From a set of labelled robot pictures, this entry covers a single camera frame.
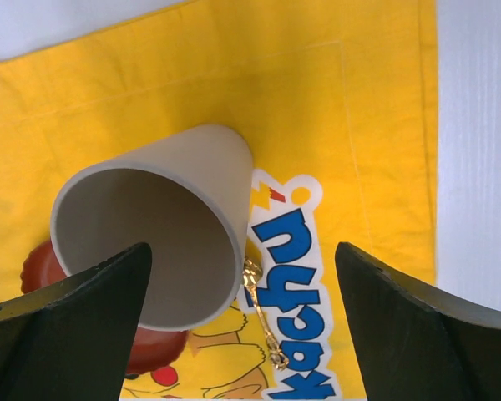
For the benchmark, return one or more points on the beige paper cup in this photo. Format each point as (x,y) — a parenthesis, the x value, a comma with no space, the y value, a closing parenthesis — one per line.
(187,196)

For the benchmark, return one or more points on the red round plate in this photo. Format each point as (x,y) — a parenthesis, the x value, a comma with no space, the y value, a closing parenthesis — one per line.
(151,349)

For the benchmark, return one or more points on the yellow pikachu placemat cloth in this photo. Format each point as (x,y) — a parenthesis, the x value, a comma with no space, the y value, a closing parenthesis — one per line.
(338,103)

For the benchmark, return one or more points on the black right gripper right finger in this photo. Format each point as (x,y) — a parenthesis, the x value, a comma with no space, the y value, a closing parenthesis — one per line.
(414,341)

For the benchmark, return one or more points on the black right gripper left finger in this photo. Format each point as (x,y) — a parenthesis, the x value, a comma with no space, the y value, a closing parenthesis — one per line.
(72,340)

